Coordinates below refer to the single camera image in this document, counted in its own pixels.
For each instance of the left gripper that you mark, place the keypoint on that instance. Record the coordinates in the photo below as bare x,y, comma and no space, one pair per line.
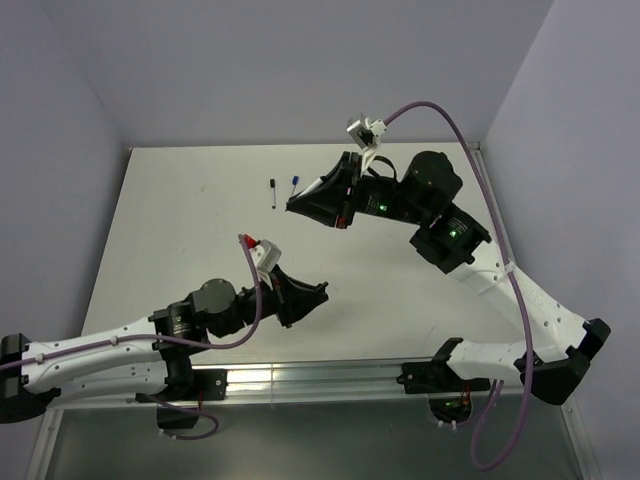
292,299

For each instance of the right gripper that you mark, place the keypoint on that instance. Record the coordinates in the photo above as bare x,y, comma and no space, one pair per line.
331,200

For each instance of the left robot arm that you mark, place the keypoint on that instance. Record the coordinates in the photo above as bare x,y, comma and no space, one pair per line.
150,356

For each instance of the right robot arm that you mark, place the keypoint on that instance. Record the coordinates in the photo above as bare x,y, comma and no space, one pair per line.
556,356

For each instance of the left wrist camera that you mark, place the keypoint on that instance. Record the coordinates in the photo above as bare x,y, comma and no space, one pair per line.
264,254

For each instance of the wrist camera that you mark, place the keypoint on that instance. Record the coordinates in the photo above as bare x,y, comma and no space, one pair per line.
264,254
366,133

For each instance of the aluminium side rail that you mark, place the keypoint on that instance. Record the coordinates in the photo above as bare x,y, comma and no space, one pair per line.
495,210

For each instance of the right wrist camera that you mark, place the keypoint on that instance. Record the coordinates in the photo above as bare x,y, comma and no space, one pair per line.
366,133

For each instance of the aluminium front rail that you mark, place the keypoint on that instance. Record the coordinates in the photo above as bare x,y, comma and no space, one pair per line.
310,382

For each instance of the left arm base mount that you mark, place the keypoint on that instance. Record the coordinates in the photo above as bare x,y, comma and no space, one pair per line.
183,416

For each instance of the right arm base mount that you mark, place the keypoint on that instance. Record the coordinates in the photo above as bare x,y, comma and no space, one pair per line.
431,378

